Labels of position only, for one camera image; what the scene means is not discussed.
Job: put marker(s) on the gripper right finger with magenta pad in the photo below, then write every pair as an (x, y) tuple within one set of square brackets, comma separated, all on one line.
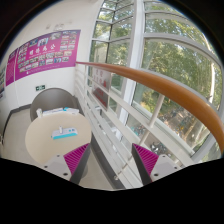
[(151, 166)]

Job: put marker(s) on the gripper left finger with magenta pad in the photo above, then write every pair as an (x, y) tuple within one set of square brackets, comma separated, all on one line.
[(70, 166)]

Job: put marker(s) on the white charger plug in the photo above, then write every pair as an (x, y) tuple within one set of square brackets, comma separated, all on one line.
[(60, 129)]

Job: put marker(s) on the round beige table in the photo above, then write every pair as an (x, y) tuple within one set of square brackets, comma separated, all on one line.
[(42, 147)]

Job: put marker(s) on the white blue box on chair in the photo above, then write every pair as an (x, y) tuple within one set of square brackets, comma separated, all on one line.
[(40, 113)]

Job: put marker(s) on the white metal railing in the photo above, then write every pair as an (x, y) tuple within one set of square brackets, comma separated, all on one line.
[(116, 138)]

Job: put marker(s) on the grey round chair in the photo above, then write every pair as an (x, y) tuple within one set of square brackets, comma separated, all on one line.
[(52, 98)]

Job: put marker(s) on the green exit sign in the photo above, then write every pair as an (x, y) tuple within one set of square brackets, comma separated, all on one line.
[(41, 87)]

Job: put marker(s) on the red white sign on window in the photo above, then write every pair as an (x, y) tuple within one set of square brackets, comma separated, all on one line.
[(101, 82)]

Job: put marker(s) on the brown wooden handrail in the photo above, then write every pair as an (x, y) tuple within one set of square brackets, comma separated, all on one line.
[(185, 98)]

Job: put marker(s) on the small purple wall poster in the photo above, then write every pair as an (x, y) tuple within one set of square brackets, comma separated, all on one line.
[(10, 67)]

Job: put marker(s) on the large purple wall poster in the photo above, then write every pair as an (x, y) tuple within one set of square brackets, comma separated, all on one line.
[(47, 52)]

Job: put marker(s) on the white window frame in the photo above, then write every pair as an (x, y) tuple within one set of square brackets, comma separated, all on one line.
[(154, 37)]

